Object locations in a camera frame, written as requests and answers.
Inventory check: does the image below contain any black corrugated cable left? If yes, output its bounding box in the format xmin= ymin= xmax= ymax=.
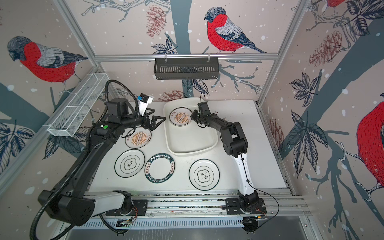
xmin=29 ymin=79 xmax=142 ymax=240

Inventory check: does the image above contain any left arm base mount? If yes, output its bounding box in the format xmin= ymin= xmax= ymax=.
xmin=105 ymin=200 xmax=148 ymax=217

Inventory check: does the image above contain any black thin cable right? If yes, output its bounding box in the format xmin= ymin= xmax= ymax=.
xmin=239 ymin=152 xmax=280 ymax=229

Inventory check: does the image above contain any green ring plate front centre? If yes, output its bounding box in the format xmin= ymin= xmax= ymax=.
xmin=145 ymin=153 xmax=176 ymax=184

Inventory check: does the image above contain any white wire mesh shelf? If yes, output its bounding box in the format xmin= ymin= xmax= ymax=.
xmin=48 ymin=73 xmax=109 ymax=137

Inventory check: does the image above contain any orange sunburst plate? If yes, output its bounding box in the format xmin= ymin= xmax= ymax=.
xmin=125 ymin=127 xmax=152 ymax=149
xmin=169 ymin=107 xmax=192 ymax=127

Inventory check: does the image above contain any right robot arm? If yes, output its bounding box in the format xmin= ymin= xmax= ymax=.
xmin=191 ymin=102 xmax=260 ymax=213

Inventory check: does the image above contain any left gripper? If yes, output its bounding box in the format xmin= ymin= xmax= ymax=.
xmin=121 ymin=106 xmax=166 ymax=130

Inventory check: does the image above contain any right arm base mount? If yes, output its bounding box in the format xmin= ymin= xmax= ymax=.
xmin=222 ymin=198 xmax=267 ymax=215

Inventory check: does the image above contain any white flower plate centre right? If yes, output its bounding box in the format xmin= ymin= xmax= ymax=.
xmin=189 ymin=159 xmax=220 ymax=191

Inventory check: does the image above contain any horizontal aluminium frame bar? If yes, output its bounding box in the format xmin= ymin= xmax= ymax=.
xmin=94 ymin=53 xmax=280 ymax=63

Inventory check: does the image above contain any white flower plate left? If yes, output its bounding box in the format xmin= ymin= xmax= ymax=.
xmin=115 ymin=149 xmax=146 ymax=178

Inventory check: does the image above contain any white flower plate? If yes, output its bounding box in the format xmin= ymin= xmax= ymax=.
xmin=115 ymin=149 xmax=146 ymax=178
xmin=189 ymin=159 xmax=220 ymax=191

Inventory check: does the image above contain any black wall-mounted basket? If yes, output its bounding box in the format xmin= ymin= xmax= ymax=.
xmin=154 ymin=58 xmax=220 ymax=80

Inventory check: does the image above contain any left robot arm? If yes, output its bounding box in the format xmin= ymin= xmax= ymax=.
xmin=31 ymin=112 xmax=166 ymax=233

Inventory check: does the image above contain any white plastic bin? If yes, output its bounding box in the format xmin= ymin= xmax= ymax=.
xmin=163 ymin=98 xmax=219 ymax=156

